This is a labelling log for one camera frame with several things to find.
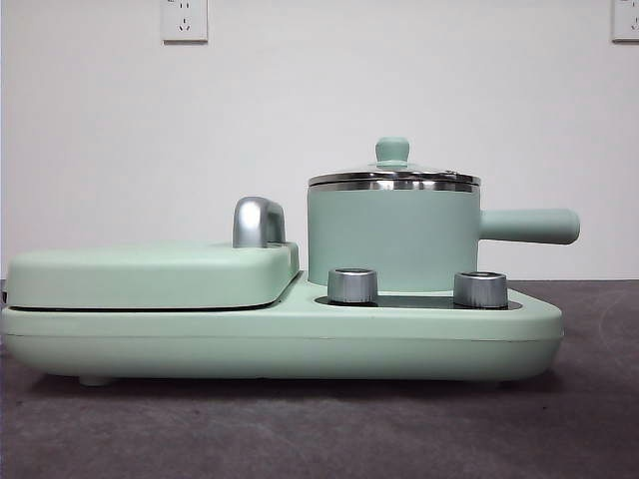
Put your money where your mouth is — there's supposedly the glass lid with green knob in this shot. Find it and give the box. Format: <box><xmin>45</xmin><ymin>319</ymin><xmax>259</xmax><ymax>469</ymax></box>
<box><xmin>308</xmin><ymin>137</ymin><xmax>481</xmax><ymax>185</ymax></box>

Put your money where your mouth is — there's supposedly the silver control knob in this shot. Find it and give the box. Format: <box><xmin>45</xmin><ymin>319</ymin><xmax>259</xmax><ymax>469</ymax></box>
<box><xmin>326</xmin><ymin>267</ymin><xmax>379</xmax><ymax>304</ymax></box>
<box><xmin>452</xmin><ymin>270</ymin><xmax>509</xmax><ymax>307</ymax></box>

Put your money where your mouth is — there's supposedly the green breakfast machine base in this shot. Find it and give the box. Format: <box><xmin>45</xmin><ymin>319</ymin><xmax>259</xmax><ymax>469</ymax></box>
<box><xmin>0</xmin><ymin>278</ymin><xmax>565</xmax><ymax>388</ymax></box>

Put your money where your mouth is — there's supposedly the black control panel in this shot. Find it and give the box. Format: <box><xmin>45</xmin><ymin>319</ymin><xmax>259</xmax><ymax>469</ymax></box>
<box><xmin>315</xmin><ymin>293</ymin><xmax>523</xmax><ymax>309</ymax></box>

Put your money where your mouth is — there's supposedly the green griddle cover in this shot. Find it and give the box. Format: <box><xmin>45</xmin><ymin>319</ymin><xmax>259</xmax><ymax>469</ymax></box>
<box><xmin>5</xmin><ymin>239</ymin><xmax>302</xmax><ymax>309</ymax></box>

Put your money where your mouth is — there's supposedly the green pot with handle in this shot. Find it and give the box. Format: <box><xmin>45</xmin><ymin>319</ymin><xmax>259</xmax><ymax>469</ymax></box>
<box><xmin>307</xmin><ymin>174</ymin><xmax>582</xmax><ymax>294</ymax></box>

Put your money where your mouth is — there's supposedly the silver cover handle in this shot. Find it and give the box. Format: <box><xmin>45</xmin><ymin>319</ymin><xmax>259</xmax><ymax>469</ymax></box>
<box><xmin>232</xmin><ymin>196</ymin><xmax>288</xmax><ymax>249</ymax></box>

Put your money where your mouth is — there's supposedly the white wall outlet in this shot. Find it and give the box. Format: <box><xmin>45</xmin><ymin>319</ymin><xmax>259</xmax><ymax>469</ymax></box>
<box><xmin>611</xmin><ymin>0</ymin><xmax>639</xmax><ymax>43</ymax></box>
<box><xmin>160</xmin><ymin>0</ymin><xmax>209</xmax><ymax>44</ymax></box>

